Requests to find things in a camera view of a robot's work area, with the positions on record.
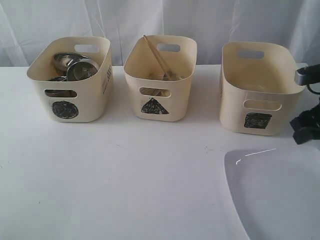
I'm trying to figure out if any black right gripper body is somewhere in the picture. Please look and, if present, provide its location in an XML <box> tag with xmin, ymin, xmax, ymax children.
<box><xmin>309</xmin><ymin>103</ymin><xmax>320</xmax><ymax>128</ymax></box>

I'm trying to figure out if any cream bin circle mark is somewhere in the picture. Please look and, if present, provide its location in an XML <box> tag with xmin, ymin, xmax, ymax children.
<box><xmin>27</xmin><ymin>36</ymin><xmax>113</xmax><ymax>123</ymax></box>

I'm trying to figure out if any white curtain backdrop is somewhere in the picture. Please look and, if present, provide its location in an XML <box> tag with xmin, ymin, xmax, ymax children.
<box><xmin>0</xmin><ymin>0</ymin><xmax>320</xmax><ymax>67</ymax></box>

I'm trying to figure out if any small matte steel cup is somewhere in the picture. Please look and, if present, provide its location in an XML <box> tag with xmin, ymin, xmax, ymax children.
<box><xmin>66</xmin><ymin>58</ymin><xmax>100</xmax><ymax>82</ymax></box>

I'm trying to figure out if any cream bin triangle mark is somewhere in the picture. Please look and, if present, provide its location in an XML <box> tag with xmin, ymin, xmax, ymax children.
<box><xmin>123</xmin><ymin>35</ymin><xmax>197</xmax><ymax>122</ymax></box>

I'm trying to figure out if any large shiny steel bowl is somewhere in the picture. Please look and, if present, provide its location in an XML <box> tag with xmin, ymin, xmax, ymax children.
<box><xmin>52</xmin><ymin>52</ymin><xmax>88</xmax><ymax>75</ymax></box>

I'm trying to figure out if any cream bin square mark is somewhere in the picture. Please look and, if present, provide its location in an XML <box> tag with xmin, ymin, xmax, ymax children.
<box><xmin>219</xmin><ymin>41</ymin><xmax>305</xmax><ymax>136</ymax></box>

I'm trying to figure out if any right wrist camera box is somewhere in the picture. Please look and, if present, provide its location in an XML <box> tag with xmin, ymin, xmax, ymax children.
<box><xmin>294</xmin><ymin>64</ymin><xmax>320</xmax><ymax>86</ymax></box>

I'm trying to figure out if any long light wooden chopstick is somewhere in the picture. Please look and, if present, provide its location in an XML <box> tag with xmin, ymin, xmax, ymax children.
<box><xmin>139</xmin><ymin>87</ymin><xmax>171</xmax><ymax>97</ymax></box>

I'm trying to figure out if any white square ceramic plate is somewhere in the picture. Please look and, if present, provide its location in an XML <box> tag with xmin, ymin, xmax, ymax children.
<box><xmin>224</xmin><ymin>146</ymin><xmax>320</xmax><ymax>240</ymax></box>

